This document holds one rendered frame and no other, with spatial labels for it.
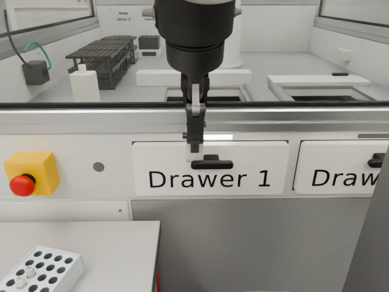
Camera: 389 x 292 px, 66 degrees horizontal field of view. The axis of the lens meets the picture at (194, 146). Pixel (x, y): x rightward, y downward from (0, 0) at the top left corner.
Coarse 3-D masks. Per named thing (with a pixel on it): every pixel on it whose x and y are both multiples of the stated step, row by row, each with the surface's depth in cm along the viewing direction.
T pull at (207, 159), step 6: (204, 156) 55; (210, 156) 54; (216, 156) 54; (192, 162) 53; (198, 162) 52; (204, 162) 52; (210, 162) 52; (216, 162) 52; (222, 162) 52; (228, 162) 52; (192, 168) 53; (198, 168) 53; (204, 168) 53; (210, 168) 53; (216, 168) 53; (222, 168) 53; (228, 168) 53
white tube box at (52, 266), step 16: (32, 256) 49; (48, 256) 50; (64, 256) 49; (80, 256) 49; (16, 272) 46; (48, 272) 46; (64, 272) 46; (80, 272) 49; (0, 288) 43; (16, 288) 43; (32, 288) 44; (48, 288) 44; (64, 288) 45
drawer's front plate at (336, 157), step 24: (312, 144) 55; (336, 144) 55; (360, 144) 55; (384, 144) 55; (312, 168) 57; (336, 168) 57; (360, 168) 57; (312, 192) 60; (336, 192) 60; (360, 192) 60
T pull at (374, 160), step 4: (376, 156) 55; (380, 156) 54; (368, 160) 54; (372, 160) 53; (376, 160) 53; (380, 160) 53; (368, 164) 54; (372, 164) 53; (376, 164) 53; (380, 164) 53
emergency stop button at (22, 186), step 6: (12, 180) 51; (18, 180) 51; (24, 180) 51; (30, 180) 52; (12, 186) 51; (18, 186) 51; (24, 186) 51; (30, 186) 52; (18, 192) 52; (24, 192) 52; (30, 192) 52
